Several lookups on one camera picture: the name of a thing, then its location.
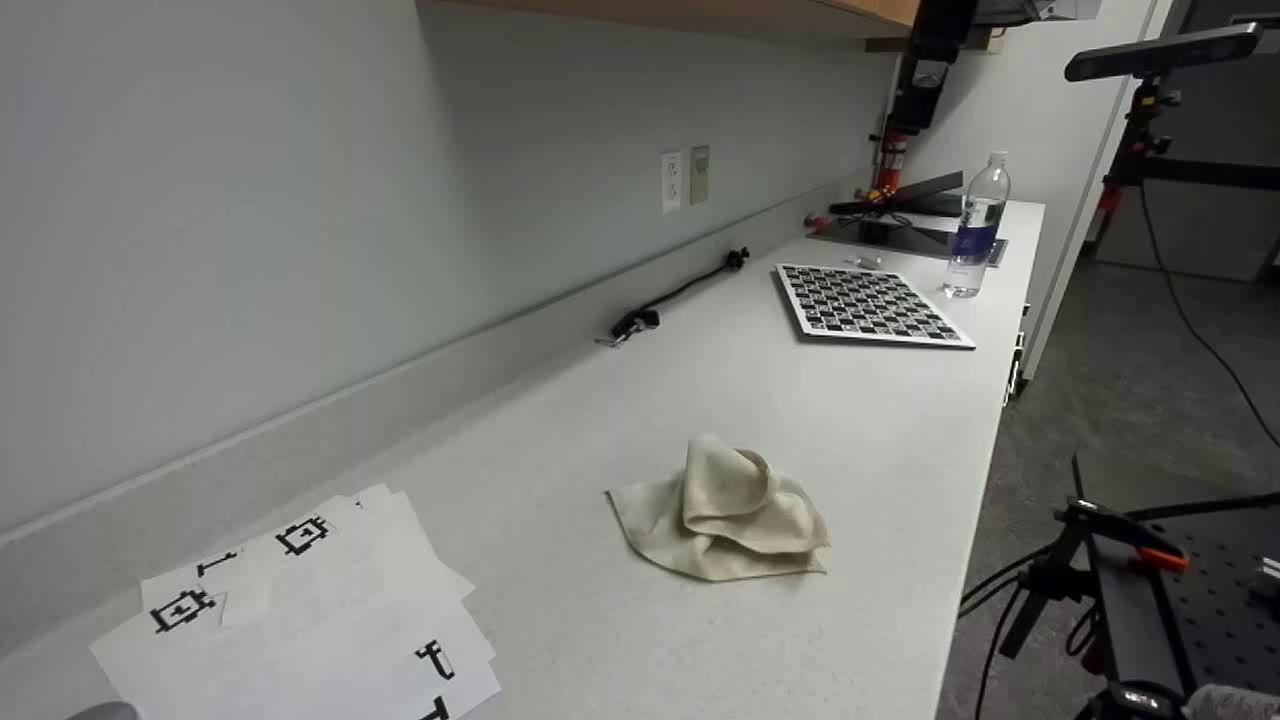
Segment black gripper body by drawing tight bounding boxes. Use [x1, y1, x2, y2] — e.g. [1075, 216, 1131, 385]
[909, 0, 989, 70]

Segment beige cloth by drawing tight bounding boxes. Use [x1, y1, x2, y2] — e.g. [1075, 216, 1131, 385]
[602, 426, 831, 587]

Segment red black clamp pole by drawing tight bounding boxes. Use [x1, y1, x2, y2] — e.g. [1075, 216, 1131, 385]
[870, 131, 911, 207]

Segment black folded tripod legs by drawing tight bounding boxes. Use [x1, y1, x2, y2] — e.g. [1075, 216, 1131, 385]
[800, 169, 1009, 260]

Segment clear plastic water bottle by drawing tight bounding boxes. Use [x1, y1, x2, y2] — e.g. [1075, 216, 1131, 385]
[939, 150, 1016, 304]

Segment checkerboard calibration board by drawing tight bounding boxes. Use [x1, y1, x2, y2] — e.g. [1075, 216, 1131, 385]
[774, 260, 981, 357]

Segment orange clamp lever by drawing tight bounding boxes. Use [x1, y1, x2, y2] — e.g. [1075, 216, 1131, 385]
[1131, 538, 1194, 576]

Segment black perforated breadboard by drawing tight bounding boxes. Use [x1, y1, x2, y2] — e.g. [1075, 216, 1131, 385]
[1144, 510, 1280, 697]

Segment grey padded object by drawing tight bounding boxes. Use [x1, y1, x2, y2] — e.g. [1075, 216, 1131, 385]
[1180, 678, 1280, 720]

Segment white paper black markers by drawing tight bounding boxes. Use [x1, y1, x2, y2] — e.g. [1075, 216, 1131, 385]
[137, 478, 482, 645]
[88, 585, 503, 720]

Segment wooden wall cabinet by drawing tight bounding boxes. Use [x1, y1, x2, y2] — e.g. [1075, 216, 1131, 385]
[437, 0, 926, 42]

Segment black red camera tripod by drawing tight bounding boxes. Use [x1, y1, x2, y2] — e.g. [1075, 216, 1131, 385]
[1084, 70, 1280, 263]

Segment grey wall plate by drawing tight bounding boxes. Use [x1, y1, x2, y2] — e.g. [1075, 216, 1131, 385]
[686, 139, 711, 207]

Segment black stereo camera bar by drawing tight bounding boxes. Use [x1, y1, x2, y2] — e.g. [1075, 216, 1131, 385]
[1061, 20, 1263, 88]

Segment white wall outlet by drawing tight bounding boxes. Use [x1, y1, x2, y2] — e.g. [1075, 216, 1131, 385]
[656, 147, 690, 216]

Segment black cabinet handle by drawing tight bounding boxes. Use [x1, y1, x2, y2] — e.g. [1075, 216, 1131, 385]
[1005, 337, 1034, 404]

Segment thin black floor cable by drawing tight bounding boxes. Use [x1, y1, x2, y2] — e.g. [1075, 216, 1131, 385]
[1131, 175, 1280, 454]

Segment black articulated camera stand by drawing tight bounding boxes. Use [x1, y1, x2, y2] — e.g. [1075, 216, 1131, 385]
[958, 454, 1203, 720]

